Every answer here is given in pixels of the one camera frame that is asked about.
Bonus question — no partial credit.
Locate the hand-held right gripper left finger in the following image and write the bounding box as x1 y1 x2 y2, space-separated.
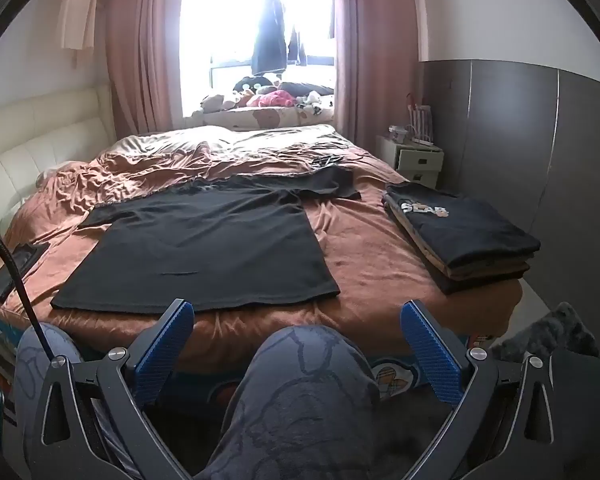
27 298 195 480

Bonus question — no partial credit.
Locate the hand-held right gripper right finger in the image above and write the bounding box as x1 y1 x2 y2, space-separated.
401 300 571 480

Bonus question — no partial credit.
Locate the black waffle-knit T-shirt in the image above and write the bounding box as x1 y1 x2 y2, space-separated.
50 166 362 315

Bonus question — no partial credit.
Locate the folded dark garment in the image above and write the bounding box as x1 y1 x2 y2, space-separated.
420 270 528 296

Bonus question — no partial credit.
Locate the brown fleece blanket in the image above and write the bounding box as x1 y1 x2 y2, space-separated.
0 155 523 376

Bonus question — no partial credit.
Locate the person's left leg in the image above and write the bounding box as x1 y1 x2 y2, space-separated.
15 322 146 480

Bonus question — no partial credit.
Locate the person's leg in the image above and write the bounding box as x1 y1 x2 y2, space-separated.
205 324 381 480
15 322 146 480

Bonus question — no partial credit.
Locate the folded black printed T-shirt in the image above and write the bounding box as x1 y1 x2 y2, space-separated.
386 182 542 267

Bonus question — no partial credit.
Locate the dark grey fuzzy cloth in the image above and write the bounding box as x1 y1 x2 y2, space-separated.
490 301 600 361

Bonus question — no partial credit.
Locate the person's right leg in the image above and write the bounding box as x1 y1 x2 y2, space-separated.
205 324 381 480

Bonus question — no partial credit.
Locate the black flat case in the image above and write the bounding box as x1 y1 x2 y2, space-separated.
0 241 51 303

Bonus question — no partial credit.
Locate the white nightstand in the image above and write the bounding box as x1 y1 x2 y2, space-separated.
375 132 446 188

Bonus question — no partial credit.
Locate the brown satin duvet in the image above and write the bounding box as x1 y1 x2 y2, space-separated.
35 124 376 201

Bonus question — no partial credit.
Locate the white and red rack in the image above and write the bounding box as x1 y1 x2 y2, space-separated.
407 92 436 143

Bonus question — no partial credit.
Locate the cream padded headboard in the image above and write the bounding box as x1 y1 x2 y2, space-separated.
0 84 116 221

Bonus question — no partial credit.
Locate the pile of plush toys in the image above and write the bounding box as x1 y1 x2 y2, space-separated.
200 74 336 111

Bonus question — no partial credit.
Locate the pink curtain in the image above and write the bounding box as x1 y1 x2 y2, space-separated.
330 0 423 158
100 0 188 138

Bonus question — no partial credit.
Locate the small dark hanging garment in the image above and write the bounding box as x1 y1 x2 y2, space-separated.
287 25 306 67

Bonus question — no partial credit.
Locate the large dark hanging garment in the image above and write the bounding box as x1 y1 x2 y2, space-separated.
251 0 288 76

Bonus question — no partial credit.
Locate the bright window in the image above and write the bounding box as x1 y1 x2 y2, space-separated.
180 0 337 121

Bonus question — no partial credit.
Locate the beige hanging cloth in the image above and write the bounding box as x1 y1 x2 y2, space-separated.
55 0 106 51

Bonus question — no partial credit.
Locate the black flexible cable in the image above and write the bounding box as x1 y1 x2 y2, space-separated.
0 212 48 346

